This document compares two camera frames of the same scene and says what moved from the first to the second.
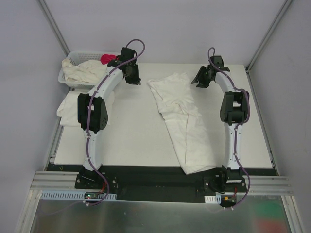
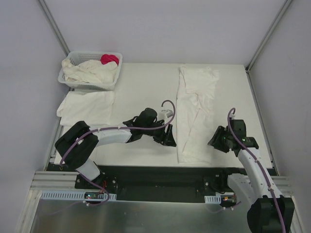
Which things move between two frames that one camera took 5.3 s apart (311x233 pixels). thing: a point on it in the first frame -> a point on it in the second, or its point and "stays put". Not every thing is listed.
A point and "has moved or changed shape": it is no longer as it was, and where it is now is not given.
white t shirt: x=185 y=126 has moved or changed shape
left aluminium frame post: x=54 y=26 stays put
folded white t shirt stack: x=68 y=109 stays put
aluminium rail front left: x=44 y=180 stays put
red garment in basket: x=106 y=58 stays put
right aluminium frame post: x=268 y=35 stays put
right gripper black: x=204 y=76 -> x=220 y=139
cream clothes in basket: x=90 y=71 stays put
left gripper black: x=132 y=75 -> x=163 y=135
